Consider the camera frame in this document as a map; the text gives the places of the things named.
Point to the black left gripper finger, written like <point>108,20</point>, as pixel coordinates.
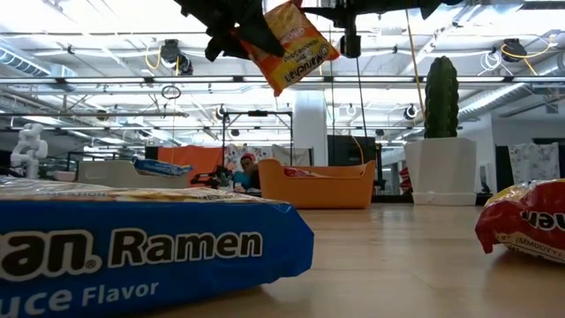
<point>227,47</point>
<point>262,37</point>

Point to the floral patterned curtain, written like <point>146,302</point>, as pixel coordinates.
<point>534,161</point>

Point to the floral patterned cloth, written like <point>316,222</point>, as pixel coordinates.
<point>234,152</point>

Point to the black computer case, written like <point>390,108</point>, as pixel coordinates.
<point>344,150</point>

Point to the green cactus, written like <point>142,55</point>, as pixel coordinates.
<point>441,97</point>

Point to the blue Maruchan ramen pack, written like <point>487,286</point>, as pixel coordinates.
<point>161,168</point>
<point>154,247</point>

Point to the red Maruchan ramen pack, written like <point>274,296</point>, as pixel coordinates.
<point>298,172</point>
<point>525,221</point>

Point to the black stand frame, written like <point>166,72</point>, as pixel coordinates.
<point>257,113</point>

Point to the black aluminium table frame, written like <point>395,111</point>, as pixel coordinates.
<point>393,199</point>

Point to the orange plastic bin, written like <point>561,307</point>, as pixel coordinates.
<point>318,192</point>

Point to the red fabric partition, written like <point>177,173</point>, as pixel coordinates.
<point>190,156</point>

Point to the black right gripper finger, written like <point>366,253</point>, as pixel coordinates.
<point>351,44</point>
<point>326,12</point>

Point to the orange Maruchan ramen pack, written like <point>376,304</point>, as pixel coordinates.
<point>300,53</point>

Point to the person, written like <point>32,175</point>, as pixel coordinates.
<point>248,170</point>

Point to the white hexagonal plant pot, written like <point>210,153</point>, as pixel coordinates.
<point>441,168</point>

